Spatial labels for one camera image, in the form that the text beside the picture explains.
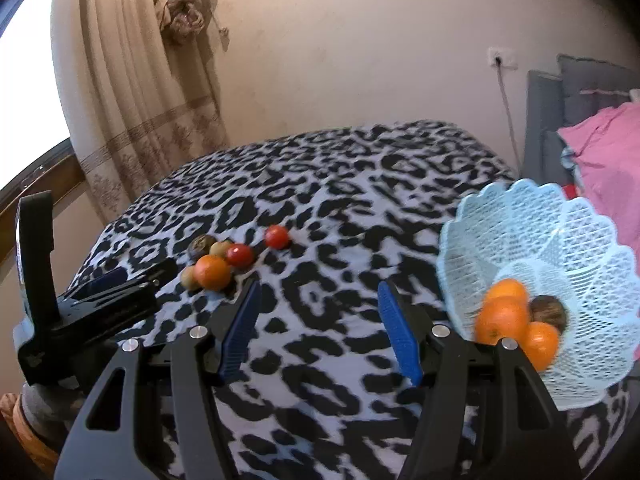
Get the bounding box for light blue cloth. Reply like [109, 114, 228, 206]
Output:
[561, 146, 588, 192]

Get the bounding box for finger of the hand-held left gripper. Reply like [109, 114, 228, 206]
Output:
[64, 266, 129, 300]
[129, 258, 179, 287]

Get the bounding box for beige patterned curtain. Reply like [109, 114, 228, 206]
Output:
[52, 0, 231, 231]

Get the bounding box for orange patterned cloth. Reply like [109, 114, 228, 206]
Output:
[0, 394, 58, 478]

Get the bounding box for large mandarin orange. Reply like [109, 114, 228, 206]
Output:
[474, 296, 531, 347]

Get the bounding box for small dark water chestnut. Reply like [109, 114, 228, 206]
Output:
[188, 234, 217, 261]

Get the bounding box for beige curtain tieback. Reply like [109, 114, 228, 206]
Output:
[150, 0, 232, 52]

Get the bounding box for red cherry tomato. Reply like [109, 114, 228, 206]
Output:
[225, 244, 256, 269]
[264, 225, 291, 250]

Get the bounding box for black and white leopard blanket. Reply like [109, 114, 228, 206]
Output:
[55, 120, 631, 480]

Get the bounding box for pink quilt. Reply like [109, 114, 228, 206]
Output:
[557, 102, 640, 361]

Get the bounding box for grey padded headboard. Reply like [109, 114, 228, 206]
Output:
[522, 54, 640, 196]

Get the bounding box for dark wooden window frame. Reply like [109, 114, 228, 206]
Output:
[0, 140, 83, 266]

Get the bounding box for light blue lattice basket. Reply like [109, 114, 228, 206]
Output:
[436, 179, 638, 411]

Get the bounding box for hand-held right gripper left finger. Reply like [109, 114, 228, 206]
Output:
[52, 280, 263, 480]

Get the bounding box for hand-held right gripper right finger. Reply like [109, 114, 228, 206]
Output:
[377, 281, 583, 480]

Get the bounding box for dark power cable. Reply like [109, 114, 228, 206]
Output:
[496, 62, 522, 171]

